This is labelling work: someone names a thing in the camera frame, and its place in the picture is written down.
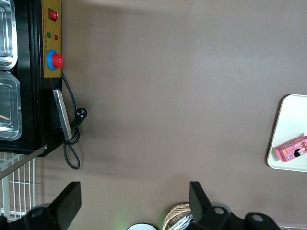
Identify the black power cable with plug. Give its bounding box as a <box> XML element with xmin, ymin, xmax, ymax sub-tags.
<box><xmin>61</xmin><ymin>71</ymin><xmax>89</xmax><ymax>171</ymax></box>

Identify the pink cartoon snack pack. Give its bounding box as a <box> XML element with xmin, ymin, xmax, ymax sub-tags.
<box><xmin>275</xmin><ymin>135</ymin><xmax>307</xmax><ymax>164</ymax></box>

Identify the beige plastic serving tray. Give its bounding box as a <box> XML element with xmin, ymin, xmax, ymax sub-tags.
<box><xmin>266</xmin><ymin>93</ymin><xmax>307</xmax><ymax>173</ymax></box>

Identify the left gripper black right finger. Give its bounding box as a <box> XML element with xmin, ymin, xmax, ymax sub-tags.
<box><xmin>189</xmin><ymin>181</ymin><xmax>240</xmax><ymax>230</ymax></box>

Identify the black sealing machine yellow panel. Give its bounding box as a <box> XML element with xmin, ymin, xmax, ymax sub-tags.
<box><xmin>0</xmin><ymin>0</ymin><xmax>64</xmax><ymax>158</ymax></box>

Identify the steel food container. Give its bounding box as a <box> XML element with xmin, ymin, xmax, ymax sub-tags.
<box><xmin>0</xmin><ymin>0</ymin><xmax>18</xmax><ymax>70</ymax></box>
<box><xmin>0</xmin><ymin>71</ymin><xmax>23</xmax><ymax>141</ymax></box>

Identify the silver metal handle bar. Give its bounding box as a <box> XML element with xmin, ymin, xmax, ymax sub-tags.
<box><xmin>52</xmin><ymin>89</ymin><xmax>73</xmax><ymax>141</ymax></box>

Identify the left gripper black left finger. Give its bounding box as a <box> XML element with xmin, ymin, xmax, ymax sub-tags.
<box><xmin>8</xmin><ymin>181</ymin><xmax>82</xmax><ymax>230</ymax></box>

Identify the light tan oval wicker basket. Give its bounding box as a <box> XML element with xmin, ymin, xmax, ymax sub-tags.
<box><xmin>163</xmin><ymin>203</ymin><xmax>193</xmax><ymax>230</ymax></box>

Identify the grey metal lever bar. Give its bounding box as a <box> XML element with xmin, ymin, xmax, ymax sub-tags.
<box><xmin>0</xmin><ymin>144</ymin><xmax>48</xmax><ymax>181</ymax></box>

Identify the white wire basket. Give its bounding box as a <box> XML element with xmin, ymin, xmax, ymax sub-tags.
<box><xmin>0</xmin><ymin>152</ymin><xmax>37</xmax><ymax>221</ymax></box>

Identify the red rocker switch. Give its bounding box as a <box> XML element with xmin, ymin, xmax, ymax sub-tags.
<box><xmin>48</xmin><ymin>8</ymin><xmax>59</xmax><ymax>21</ymax></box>

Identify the red emergency stop button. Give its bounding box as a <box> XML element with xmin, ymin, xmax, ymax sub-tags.
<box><xmin>46</xmin><ymin>49</ymin><xmax>65</xmax><ymax>71</ymax></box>

